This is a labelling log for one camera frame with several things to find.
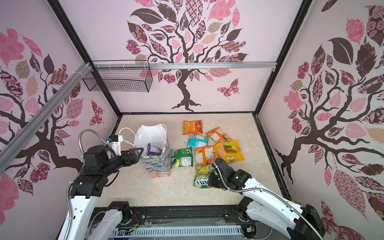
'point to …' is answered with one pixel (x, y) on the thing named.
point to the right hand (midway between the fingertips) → (207, 179)
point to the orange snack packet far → (195, 126)
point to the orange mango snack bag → (202, 155)
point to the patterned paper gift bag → (156, 156)
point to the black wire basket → (120, 75)
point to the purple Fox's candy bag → (152, 150)
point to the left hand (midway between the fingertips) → (138, 153)
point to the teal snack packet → (197, 141)
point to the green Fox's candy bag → (201, 174)
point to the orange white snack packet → (218, 136)
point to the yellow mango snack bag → (229, 151)
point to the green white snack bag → (181, 157)
